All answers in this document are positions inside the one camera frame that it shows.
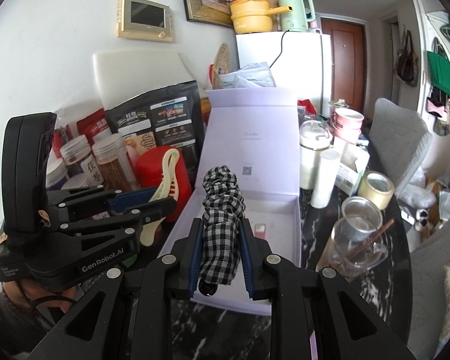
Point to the hand holding left gripper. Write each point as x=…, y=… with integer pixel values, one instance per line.
x=24, y=292

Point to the green electric kettle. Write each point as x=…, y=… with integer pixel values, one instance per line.
x=298, y=19

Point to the grey chair near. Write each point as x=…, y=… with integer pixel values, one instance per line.
x=429, y=299

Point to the grey chair far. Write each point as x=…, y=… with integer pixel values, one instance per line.
x=401, y=139

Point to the black white gingham scrunchie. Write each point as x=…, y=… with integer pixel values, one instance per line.
x=224, y=207

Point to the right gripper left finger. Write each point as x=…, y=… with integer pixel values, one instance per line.
x=196, y=241

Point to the white refrigerator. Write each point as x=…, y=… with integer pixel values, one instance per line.
x=300, y=62

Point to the white open gift box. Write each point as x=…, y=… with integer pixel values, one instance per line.
x=253, y=131

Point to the rose gold spoon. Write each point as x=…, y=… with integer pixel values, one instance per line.
x=371, y=239

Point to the glass mug with cartoon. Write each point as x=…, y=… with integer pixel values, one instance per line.
x=347, y=234

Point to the tape roll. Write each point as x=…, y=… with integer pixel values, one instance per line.
x=377, y=188

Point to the black snack bag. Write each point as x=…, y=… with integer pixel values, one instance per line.
x=169, y=116

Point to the brown label plastic jar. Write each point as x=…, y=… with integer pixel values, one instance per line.
x=112, y=158

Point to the yellow cooking pot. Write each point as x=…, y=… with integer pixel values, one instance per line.
x=254, y=16

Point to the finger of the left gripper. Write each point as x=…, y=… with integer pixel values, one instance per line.
x=152, y=211
x=125, y=201

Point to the grey chair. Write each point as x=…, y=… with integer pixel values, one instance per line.
x=401, y=139
x=429, y=299

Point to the pink long slim box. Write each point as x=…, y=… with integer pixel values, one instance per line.
x=259, y=230

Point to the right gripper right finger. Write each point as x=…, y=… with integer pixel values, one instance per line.
x=246, y=239

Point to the cream hair claw clip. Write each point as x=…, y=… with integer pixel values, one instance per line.
x=167, y=188

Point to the dark label plastic jar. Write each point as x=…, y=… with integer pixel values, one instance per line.
x=79, y=160

